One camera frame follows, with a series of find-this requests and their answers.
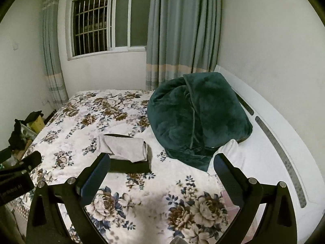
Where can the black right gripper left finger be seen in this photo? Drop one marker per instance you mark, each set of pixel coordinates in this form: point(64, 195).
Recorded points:
point(45, 222)

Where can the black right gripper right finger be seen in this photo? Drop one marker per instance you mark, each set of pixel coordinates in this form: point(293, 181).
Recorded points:
point(278, 222)

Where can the beige long sleeve shirt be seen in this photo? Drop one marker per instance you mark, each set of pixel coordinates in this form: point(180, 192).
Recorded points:
point(122, 147)

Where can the dark clothes pile on left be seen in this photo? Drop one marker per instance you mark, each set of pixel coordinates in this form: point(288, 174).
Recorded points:
point(22, 132)

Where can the yellow box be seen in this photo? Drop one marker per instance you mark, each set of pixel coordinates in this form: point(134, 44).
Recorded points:
point(37, 125)

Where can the white bed headboard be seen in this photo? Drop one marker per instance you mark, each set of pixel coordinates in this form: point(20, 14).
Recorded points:
point(274, 152)

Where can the white pillow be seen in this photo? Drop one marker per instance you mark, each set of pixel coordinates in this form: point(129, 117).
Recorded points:
point(233, 153)

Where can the black folded garment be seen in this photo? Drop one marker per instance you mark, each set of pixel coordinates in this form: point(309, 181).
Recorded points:
point(129, 167)

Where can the floral bed quilt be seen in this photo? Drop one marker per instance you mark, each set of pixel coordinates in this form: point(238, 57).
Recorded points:
point(146, 197)

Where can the dark green plush blanket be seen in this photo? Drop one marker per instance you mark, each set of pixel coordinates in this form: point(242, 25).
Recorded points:
point(192, 116)

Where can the window with metal bars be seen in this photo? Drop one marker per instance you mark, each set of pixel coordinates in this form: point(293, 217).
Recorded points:
point(101, 26)

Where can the left grey-green curtain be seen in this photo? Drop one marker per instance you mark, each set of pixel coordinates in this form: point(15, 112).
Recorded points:
point(53, 70)

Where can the grey-green curtain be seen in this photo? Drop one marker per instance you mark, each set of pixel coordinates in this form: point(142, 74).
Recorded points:
point(183, 38)
point(53, 70)

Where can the right grey-green curtain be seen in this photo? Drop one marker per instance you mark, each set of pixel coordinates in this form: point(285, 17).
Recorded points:
point(183, 38)

